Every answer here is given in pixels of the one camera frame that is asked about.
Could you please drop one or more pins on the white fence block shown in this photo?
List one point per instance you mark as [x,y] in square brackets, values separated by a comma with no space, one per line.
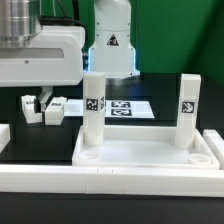
[4,136]
[216,144]

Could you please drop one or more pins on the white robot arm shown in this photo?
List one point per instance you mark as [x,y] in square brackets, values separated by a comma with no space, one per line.
[111,52]

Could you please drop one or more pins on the white desk tabletop tray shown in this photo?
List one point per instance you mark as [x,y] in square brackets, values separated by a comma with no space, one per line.
[143,147]

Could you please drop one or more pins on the white right fence block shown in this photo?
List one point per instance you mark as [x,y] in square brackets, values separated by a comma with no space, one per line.
[216,144]

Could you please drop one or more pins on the white marker sheet with tags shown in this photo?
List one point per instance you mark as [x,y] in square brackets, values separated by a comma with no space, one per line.
[114,108]

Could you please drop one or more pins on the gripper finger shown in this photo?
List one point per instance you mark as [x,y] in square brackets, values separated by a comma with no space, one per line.
[41,102]

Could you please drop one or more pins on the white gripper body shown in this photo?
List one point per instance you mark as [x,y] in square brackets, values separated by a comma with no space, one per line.
[53,58]

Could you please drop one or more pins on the white left fence block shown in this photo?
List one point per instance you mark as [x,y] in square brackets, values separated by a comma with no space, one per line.
[4,136]

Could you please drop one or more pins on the white front fence bar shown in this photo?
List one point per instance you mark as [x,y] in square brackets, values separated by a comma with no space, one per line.
[130,181]

